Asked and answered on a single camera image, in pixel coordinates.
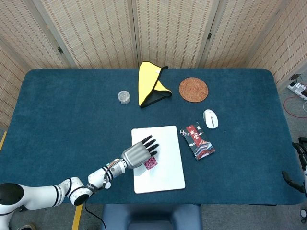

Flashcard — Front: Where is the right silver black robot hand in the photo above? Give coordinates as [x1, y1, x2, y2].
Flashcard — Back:
[282, 141, 307, 194]

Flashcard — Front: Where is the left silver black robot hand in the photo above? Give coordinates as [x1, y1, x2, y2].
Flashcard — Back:
[121, 135, 160, 170]

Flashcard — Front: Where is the pink patterned card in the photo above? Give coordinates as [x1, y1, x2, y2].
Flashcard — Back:
[143, 157, 159, 171]

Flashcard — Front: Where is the white rectangular board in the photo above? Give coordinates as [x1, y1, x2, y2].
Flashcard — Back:
[131, 125, 186, 194]

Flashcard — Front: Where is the clear round lidded container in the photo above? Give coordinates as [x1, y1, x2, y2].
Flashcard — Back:
[118, 90, 131, 105]

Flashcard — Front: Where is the dark blue chair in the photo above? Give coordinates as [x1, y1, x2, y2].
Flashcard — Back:
[100, 203, 203, 230]

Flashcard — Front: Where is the red black printed booklet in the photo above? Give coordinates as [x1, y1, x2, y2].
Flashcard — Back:
[186, 121, 216, 161]

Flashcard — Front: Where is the yellow black folded cloth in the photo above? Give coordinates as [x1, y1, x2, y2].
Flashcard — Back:
[138, 61, 173, 109]

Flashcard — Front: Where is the blue felt table cover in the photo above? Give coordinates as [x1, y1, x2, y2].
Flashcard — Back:
[0, 69, 305, 206]

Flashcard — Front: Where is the white computer mouse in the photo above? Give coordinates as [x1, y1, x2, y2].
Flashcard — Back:
[202, 109, 219, 129]

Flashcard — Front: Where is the brown woven round coaster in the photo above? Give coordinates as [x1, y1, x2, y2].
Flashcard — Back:
[179, 77, 209, 103]

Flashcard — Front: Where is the white power strip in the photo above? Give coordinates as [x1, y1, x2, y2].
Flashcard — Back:
[286, 80, 307, 101]

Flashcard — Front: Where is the bamboo folding screen panel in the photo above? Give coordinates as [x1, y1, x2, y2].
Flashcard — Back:
[0, 44, 26, 130]
[203, 0, 281, 69]
[39, 0, 139, 69]
[251, 0, 307, 84]
[135, 0, 214, 69]
[0, 0, 69, 70]

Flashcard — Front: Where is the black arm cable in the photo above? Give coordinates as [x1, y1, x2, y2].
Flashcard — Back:
[83, 203, 106, 230]

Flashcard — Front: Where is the red cable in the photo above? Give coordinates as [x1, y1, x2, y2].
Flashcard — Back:
[283, 96, 307, 118]

